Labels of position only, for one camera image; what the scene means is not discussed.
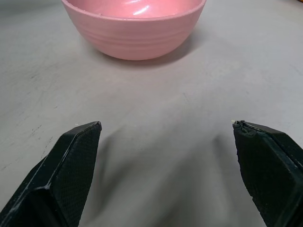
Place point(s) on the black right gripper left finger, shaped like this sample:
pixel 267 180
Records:
pixel 71 170

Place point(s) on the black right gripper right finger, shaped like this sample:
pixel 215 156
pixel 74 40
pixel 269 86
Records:
pixel 267 170

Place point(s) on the pink ceramic bowl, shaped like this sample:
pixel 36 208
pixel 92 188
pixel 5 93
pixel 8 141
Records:
pixel 133 28

